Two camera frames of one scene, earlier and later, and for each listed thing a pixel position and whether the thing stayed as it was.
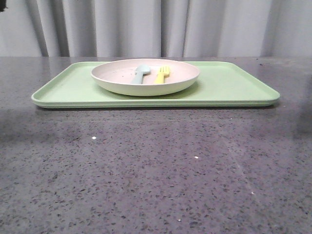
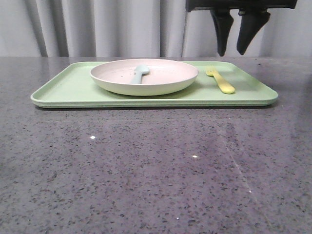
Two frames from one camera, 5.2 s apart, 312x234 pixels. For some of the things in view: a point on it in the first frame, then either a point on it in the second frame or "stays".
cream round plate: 117,77 stays
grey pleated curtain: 156,28 stays
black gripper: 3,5 → 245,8
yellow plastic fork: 164,70 → 224,87
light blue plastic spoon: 141,69 stays
